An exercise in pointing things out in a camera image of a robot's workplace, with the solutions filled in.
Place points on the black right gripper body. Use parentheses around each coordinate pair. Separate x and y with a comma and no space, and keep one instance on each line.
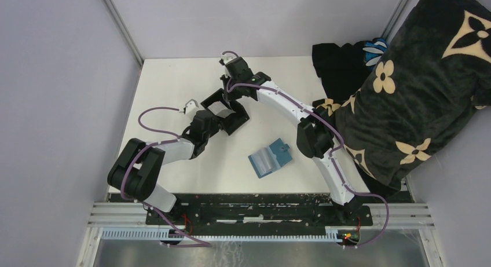
(233,92)

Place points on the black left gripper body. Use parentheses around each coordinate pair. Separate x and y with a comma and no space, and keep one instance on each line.
(214,127)

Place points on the blue leather card holder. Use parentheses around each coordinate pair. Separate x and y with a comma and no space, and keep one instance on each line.
(271,158)

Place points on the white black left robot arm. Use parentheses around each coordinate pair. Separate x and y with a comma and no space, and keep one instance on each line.
(137,169)

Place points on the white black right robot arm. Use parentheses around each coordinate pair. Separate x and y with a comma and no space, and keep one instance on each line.
(315,137)

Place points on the stack of silver cards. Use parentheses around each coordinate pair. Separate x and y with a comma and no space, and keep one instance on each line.
(220,110)

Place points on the black plastic card bin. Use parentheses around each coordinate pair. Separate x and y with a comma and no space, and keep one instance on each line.
(231,115)

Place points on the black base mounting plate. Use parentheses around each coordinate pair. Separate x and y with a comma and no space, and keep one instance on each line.
(279,214)

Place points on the black cloth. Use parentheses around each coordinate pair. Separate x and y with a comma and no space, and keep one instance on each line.
(342,69)

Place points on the blue white patterned cloth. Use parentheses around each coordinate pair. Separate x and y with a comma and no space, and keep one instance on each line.
(373,51)

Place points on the black floral fleece blanket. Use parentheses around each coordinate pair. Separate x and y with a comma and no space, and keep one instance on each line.
(433,77)

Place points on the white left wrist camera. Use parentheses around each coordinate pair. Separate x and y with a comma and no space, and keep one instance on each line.
(190,108)

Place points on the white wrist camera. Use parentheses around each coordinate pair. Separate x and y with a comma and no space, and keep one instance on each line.
(226,58)
(190,108)

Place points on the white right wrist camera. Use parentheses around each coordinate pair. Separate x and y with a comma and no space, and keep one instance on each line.
(226,58)

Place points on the aluminium frame rail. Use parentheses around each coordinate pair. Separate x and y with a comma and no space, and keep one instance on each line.
(127,215)

